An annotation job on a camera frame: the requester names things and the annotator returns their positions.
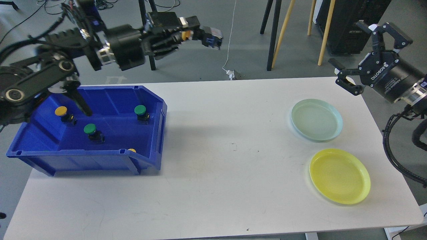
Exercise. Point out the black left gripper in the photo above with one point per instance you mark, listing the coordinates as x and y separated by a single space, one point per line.
126 42

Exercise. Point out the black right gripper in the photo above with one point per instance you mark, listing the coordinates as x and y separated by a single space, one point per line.
392 78

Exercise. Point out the green push button front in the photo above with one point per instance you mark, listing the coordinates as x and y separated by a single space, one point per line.
93 133

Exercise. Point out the green push button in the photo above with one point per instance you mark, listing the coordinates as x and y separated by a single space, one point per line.
93 133
142 114

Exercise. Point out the yellow push button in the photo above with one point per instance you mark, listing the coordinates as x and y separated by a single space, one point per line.
210 37
65 116

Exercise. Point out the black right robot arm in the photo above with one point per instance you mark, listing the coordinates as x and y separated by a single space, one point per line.
388 37

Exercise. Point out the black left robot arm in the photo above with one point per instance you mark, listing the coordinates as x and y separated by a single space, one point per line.
80 31

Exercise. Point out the light green plate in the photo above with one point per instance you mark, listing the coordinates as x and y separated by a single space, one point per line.
316 120

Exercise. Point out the green push button rear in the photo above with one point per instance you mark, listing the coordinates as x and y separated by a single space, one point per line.
142 114

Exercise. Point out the yellow plate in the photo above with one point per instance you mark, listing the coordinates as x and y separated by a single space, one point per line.
339 176

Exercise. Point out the black equipment box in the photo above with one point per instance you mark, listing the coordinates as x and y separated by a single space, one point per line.
344 36

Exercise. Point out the black tripod legs right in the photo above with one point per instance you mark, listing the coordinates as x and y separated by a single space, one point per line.
275 6

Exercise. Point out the blue plastic bin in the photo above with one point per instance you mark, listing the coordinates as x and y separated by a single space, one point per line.
50 146

